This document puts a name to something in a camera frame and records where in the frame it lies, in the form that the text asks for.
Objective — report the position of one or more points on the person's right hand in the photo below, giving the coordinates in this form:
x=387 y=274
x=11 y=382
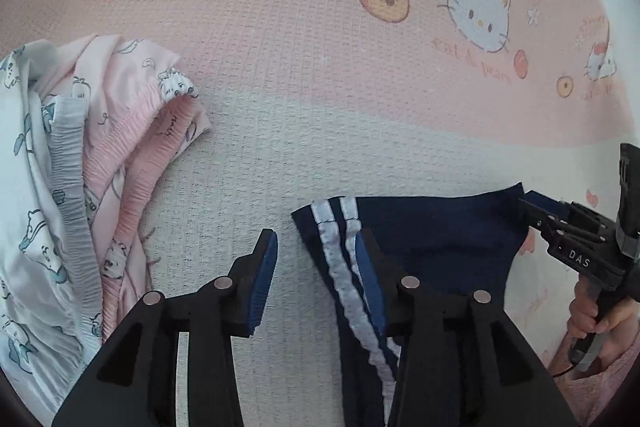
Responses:
x=582 y=312

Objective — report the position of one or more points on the pink cat print blanket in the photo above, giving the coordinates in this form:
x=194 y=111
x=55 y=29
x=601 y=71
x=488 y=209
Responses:
x=300 y=32

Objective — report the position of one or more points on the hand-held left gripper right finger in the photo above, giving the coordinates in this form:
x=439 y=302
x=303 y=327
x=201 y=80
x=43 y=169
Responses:
x=367 y=277

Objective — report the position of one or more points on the navy blue shorts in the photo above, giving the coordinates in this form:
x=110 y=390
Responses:
x=440 y=237

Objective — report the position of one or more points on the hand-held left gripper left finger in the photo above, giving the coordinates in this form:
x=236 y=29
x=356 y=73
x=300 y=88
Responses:
x=262 y=277

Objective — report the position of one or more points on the white printed pants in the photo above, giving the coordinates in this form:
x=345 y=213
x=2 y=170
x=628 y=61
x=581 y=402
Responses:
x=35 y=207

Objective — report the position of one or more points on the pink printed pants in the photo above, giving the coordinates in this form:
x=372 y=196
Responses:
x=130 y=107

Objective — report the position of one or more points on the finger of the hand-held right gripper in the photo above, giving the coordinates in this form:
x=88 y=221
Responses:
x=542 y=198
x=532 y=213

